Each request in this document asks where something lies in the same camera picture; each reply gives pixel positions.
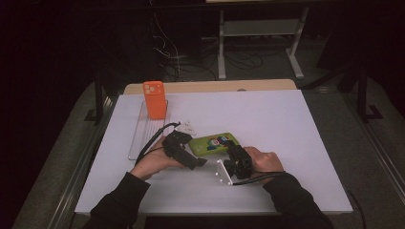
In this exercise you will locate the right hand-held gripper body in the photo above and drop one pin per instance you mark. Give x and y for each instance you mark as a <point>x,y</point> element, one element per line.
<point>240,163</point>

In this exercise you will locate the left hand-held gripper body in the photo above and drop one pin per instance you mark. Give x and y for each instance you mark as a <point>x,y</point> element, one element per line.
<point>175,149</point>

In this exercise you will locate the green cartoon phone case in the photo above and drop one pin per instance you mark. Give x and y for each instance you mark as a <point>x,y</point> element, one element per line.
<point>207,144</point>

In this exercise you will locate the clear plastic container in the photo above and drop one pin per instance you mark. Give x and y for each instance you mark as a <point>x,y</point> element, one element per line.
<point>146,136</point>

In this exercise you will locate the orange phone case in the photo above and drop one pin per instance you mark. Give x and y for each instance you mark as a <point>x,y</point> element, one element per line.
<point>155,101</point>

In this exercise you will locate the person's right hand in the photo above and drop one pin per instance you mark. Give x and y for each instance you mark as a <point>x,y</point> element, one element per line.
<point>266,163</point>

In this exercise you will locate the person's left hand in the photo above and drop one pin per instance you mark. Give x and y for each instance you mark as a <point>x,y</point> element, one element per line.
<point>153,162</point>

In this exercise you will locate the beige wooden board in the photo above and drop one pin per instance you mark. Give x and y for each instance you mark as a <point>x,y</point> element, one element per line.
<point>207,86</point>

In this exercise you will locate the black metal stand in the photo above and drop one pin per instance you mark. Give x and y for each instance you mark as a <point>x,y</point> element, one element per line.
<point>362,95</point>
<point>98,98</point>

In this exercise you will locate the metal floor rail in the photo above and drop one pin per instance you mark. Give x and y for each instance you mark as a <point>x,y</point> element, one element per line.
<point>79,171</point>
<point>375,146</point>

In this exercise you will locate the white metal desk frame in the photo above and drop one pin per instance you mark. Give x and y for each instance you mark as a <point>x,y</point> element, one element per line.
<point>261,28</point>

